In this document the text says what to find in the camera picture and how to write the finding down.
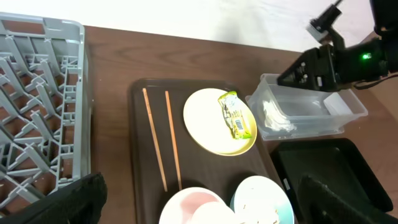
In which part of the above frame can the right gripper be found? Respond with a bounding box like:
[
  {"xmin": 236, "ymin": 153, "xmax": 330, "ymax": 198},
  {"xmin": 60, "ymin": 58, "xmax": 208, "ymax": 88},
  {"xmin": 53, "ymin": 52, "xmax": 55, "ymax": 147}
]
[{"xmin": 277, "ymin": 44, "xmax": 340, "ymax": 92}]

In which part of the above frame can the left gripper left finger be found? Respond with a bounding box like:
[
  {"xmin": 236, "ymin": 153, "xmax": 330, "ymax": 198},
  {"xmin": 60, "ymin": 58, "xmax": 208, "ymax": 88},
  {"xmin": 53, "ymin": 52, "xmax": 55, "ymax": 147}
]
[{"xmin": 1, "ymin": 173, "xmax": 108, "ymax": 224}]

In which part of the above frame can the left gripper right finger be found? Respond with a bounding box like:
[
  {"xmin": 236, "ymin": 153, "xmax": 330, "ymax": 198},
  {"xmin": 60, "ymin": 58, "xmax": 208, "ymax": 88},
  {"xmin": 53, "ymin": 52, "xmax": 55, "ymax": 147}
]
[{"xmin": 297, "ymin": 175, "xmax": 397, "ymax": 224}]

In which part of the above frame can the blue bowl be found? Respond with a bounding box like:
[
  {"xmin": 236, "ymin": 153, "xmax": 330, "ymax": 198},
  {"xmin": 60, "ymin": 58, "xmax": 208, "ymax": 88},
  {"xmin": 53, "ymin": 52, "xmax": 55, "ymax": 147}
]
[{"xmin": 229, "ymin": 175, "xmax": 295, "ymax": 224}]

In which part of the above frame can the green snack wrapper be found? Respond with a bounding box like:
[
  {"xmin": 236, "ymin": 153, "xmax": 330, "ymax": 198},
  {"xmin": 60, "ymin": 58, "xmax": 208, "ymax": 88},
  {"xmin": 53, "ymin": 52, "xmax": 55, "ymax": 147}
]
[{"xmin": 218, "ymin": 91, "xmax": 252, "ymax": 139}]

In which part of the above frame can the wooden chopstick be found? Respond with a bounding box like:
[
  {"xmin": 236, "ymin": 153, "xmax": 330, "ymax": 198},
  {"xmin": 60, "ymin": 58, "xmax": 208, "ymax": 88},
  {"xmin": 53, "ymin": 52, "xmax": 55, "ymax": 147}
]
[
  {"xmin": 165, "ymin": 91, "xmax": 182, "ymax": 190},
  {"xmin": 142, "ymin": 88, "xmax": 168, "ymax": 192}
]

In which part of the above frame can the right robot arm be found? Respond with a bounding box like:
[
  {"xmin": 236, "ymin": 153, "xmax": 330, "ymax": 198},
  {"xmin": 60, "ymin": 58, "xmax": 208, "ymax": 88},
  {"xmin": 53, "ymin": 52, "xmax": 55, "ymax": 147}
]
[{"xmin": 277, "ymin": 0, "xmax": 397, "ymax": 92}]

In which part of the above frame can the black waste tray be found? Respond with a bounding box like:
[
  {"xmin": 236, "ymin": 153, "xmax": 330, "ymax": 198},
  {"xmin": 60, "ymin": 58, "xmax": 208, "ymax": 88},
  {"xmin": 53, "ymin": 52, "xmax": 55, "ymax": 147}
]
[{"xmin": 271, "ymin": 138, "xmax": 394, "ymax": 223}]

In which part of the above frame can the clear plastic bin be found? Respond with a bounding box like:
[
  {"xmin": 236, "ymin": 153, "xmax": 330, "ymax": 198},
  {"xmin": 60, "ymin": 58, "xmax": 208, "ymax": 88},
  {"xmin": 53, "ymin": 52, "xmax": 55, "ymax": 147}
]
[{"xmin": 246, "ymin": 73, "xmax": 368, "ymax": 141}]

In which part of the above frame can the grey dish rack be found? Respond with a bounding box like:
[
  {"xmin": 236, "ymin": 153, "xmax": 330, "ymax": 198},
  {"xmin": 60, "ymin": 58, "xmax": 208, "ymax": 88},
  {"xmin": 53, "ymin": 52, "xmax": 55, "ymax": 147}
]
[{"xmin": 1, "ymin": 12, "xmax": 93, "ymax": 217}]

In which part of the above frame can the dark brown serving tray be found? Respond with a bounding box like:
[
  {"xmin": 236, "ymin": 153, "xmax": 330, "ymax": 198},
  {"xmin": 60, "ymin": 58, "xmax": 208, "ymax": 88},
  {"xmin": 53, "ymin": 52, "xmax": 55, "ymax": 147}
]
[{"xmin": 127, "ymin": 79, "xmax": 278, "ymax": 223}]

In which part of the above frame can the pink bowl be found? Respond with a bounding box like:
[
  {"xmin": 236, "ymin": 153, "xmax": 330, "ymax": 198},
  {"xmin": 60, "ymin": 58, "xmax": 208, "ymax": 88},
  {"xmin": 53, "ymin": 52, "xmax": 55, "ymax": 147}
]
[{"xmin": 159, "ymin": 187, "xmax": 239, "ymax": 224}]

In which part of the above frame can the yellow plate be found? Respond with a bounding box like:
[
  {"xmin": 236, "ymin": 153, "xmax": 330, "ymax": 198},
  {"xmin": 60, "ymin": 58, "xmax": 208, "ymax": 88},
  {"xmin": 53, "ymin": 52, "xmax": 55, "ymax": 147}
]
[{"xmin": 183, "ymin": 88, "xmax": 257, "ymax": 156}]

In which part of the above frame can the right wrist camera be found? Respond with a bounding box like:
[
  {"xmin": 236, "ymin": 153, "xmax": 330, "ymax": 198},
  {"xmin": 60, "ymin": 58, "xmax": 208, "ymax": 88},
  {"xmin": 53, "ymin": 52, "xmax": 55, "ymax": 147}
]
[{"xmin": 307, "ymin": 4, "xmax": 341, "ymax": 44}]

